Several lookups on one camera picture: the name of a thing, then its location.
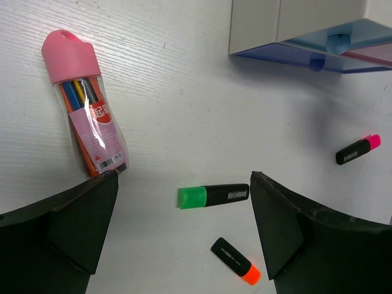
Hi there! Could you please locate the pink highlighter marker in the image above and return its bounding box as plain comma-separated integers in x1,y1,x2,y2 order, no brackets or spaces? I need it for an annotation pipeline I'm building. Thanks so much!
336,134,381,165

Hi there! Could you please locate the green highlighter marker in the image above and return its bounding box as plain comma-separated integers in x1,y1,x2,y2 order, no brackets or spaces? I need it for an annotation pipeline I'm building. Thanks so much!
178,184,250,209

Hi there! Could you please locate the orange highlighter marker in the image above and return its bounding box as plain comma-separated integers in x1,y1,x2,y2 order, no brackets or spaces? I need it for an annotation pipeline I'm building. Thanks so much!
211,237,262,285

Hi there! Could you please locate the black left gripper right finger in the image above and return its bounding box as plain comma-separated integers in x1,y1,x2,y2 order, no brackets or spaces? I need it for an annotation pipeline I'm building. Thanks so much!
251,171,391,293

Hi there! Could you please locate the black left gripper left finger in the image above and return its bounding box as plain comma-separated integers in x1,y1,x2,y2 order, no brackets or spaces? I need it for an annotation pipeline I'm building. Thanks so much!
1,171,118,293

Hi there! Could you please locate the pink small drawer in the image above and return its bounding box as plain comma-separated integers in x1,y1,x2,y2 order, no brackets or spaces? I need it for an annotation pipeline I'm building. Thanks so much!
342,43,392,67

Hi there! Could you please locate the pink tube of erasers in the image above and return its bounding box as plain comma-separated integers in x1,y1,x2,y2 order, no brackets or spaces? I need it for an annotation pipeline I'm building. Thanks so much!
41,29,129,177

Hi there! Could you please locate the light blue small drawer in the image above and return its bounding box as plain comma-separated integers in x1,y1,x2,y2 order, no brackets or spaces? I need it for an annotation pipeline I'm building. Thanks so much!
284,19,391,55

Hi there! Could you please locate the blue wide bottom drawer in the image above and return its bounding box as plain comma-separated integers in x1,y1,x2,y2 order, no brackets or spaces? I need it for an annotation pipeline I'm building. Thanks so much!
235,43,391,74

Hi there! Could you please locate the white mini drawer cabinet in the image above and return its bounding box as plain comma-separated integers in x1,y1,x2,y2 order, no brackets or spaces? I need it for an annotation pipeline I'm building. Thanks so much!
228,0,392,56

